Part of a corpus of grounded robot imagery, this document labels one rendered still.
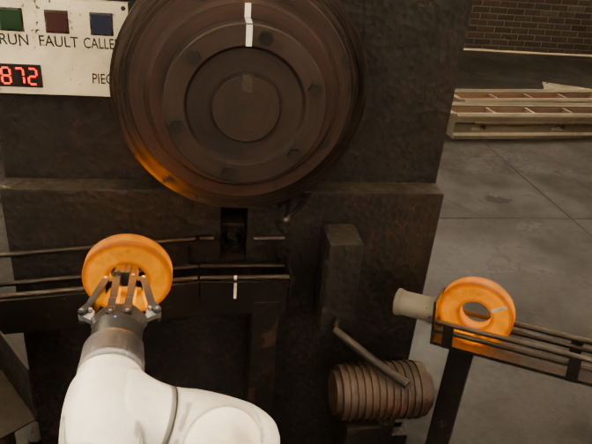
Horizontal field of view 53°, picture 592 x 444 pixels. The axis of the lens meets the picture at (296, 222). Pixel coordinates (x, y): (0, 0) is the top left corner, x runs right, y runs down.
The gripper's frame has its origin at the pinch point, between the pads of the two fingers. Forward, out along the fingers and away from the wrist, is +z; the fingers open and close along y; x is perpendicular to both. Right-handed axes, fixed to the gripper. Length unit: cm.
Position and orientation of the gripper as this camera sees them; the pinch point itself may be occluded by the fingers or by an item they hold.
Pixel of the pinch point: (127, 267)
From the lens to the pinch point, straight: 109.3
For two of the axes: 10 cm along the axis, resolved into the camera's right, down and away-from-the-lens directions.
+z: -1.5, -5.2, 8.4
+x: 0.8, -8.5, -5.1
